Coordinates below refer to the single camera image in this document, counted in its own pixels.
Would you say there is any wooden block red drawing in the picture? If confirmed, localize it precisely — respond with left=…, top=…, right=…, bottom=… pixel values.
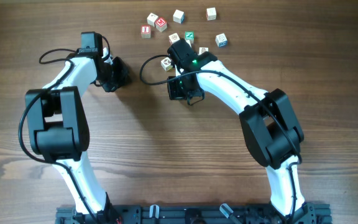
left=168, top=33, right=180, bottom=45

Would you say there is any plain wooden block top left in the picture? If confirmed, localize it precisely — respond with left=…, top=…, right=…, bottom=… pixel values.
left=147, top=12, right=159, bottom=27

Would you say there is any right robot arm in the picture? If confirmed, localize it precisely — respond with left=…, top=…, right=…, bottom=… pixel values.
left=167, top=39, right=305, bottom=222

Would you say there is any wooden block red scribble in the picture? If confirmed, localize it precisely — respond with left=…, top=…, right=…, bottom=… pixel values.
left=199, top=47, right=209, bottom=55

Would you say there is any wooden block yellow W side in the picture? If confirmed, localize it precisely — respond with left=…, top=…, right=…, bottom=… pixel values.
left=161, top=57, right=173, bottom=72

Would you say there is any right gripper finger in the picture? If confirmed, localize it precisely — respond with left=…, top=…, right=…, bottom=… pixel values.
left=186, top=90, right=205, bottom=106
left=167, top=80, right=186, bottom=100

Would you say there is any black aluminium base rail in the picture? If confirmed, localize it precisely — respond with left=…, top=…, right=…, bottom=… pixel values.
left=55, top=202, right=333, bottom=224

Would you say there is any green N letter block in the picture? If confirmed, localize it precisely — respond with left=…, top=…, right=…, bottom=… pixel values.
left=185, top=31, right=195, bottom=44

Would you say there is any wooden block blue R side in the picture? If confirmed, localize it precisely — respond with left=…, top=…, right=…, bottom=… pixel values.
left=215, top=33, right=228, bottom=47

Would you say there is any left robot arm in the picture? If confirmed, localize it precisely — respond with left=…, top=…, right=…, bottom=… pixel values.
left=18, top=32, right=129, bottom=223

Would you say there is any red I letter block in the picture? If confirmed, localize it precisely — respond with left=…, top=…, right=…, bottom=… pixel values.
left=140, top=25, right=151, bottom=39

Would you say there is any wooden block far top right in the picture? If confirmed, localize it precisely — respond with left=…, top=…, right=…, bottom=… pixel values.
left=206, top=7, right=217, bottom=21

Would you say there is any red M letter block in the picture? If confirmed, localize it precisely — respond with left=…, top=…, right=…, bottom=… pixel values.
left=155, top=17, right=167, bottom=32

